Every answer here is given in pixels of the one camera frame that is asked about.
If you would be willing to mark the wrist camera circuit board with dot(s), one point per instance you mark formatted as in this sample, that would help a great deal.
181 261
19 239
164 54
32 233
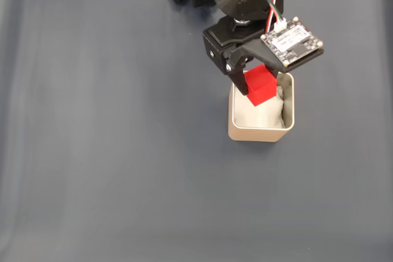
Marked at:
291 42

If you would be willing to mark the beige square box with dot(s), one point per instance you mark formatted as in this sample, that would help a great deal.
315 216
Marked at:
258 135

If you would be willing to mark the red cube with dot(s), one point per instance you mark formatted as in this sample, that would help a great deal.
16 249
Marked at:
261 90

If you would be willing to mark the white crumpled cloth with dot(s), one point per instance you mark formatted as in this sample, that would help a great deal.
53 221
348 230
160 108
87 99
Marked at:
264 116

